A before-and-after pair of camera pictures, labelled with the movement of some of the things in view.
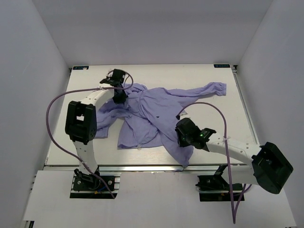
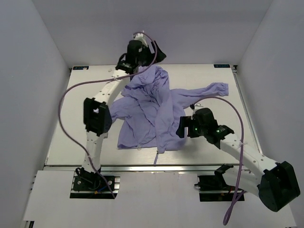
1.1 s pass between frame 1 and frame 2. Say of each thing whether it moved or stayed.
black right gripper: moved
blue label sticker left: stayed
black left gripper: moved
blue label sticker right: stayed
